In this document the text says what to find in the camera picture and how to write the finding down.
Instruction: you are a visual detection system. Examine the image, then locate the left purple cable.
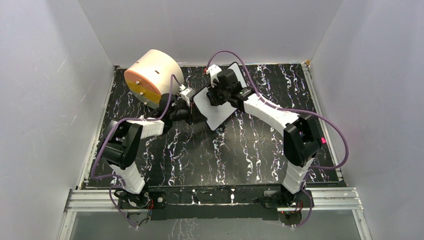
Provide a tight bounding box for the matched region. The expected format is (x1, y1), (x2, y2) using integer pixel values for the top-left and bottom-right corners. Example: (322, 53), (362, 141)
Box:
(90, 73), (184, 229)

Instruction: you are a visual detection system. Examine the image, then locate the small white whiteboard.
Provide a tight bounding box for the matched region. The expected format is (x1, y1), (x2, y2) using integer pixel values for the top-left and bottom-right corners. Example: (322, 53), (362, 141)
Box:
(193, 62), (247, 131)

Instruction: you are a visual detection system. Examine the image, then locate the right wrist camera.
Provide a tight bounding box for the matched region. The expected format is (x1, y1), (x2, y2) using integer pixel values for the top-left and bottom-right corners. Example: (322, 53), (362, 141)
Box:
(205, 64), (222, 81)

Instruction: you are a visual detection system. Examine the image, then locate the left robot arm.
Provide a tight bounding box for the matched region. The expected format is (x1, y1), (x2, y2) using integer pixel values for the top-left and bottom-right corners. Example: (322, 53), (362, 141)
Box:
(96, 93), (207, 208)

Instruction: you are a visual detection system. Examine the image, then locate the aluminium frame rail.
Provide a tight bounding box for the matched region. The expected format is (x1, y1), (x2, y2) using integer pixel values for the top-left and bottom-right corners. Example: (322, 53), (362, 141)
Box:
(58, 184), (371, 240)

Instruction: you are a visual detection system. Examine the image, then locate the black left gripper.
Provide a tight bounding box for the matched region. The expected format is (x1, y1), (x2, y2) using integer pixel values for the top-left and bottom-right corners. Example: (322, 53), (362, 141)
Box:
(170, 101), (208, 127)

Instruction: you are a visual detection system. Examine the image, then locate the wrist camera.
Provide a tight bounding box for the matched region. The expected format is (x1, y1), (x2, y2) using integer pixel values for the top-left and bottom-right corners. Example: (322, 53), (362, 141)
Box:
(205, 64), (222, 81)
(179, 84), (196, 106)

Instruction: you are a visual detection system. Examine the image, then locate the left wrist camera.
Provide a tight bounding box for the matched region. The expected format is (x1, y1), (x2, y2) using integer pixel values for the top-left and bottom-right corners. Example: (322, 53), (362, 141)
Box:
(179, 84), (196, 106)

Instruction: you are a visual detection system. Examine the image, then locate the cream round drawer box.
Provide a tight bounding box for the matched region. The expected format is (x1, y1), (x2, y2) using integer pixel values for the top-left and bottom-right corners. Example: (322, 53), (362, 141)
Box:
(124, 49), (185, 109)

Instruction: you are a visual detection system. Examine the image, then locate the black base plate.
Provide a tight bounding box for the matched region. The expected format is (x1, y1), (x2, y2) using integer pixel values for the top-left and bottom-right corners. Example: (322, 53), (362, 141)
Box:
(115, 183), (314, 222)

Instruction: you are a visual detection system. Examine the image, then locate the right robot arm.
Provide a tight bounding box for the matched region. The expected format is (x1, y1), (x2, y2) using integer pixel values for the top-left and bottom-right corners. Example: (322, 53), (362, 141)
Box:
(205, 65), (326, 207)

